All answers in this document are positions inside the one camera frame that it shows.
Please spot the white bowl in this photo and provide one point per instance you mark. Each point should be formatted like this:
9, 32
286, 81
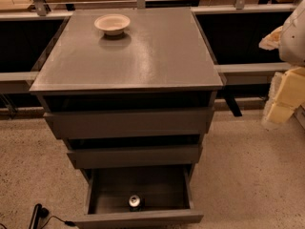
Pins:
112, 24

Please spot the black power adapter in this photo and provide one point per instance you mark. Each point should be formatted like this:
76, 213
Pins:
39, 212

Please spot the dark pepsi can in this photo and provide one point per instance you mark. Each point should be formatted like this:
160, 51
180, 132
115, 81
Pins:
135, 203

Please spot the grey drawer cabinet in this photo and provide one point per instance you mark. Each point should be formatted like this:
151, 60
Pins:
162, 51

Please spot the grey middle drawer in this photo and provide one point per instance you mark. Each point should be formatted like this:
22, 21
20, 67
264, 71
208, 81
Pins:
134, 156

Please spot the grey top drawer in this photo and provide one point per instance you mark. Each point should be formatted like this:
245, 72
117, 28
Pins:
110, 124

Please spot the grey metal rail frame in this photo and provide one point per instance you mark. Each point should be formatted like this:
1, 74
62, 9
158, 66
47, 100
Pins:
29, 38

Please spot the grey open bottom drawer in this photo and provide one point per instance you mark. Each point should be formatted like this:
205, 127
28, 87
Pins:
164, 190

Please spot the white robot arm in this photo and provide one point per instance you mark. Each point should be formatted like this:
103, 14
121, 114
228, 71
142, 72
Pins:
292, 37

